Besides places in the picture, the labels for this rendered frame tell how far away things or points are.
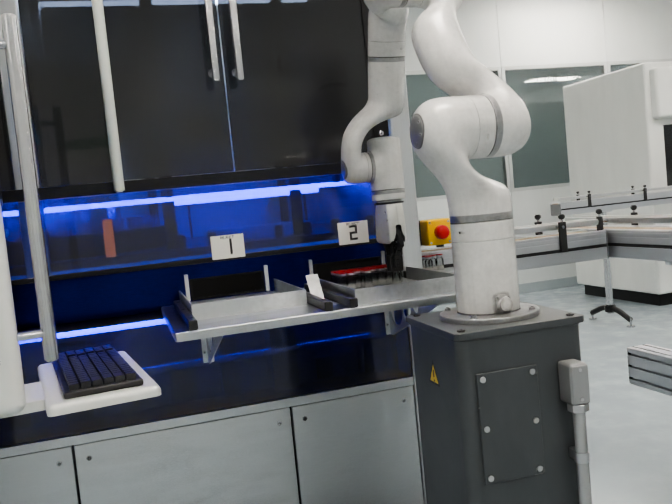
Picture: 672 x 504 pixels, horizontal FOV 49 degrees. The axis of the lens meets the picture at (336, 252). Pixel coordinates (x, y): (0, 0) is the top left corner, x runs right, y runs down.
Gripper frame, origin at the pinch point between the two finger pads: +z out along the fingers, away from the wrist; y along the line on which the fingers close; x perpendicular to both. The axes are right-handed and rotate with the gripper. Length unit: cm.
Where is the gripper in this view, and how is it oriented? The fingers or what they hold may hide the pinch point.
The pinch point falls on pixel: (394, 262)
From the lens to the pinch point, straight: 186.3
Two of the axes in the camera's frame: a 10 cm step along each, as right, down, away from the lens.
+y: 2.8, 0.4, -9.6
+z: 1.0, 9.9, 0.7
